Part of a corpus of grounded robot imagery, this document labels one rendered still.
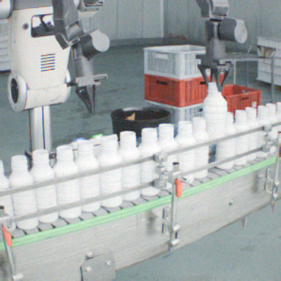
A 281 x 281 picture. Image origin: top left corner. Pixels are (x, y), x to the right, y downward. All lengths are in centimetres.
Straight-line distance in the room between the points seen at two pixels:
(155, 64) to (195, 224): 254
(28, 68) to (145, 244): 74
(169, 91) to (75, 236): 271
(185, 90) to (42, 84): 216
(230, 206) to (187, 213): 19
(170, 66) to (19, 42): 220
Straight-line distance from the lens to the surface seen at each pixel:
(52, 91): 163
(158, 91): 375
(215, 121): 128
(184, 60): 356
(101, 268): 114
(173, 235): 117
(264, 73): 880
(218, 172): 136
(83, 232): 107
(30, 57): 157
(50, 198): 102
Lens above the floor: 148
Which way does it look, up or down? 17 degrees down
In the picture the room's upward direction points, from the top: straight up
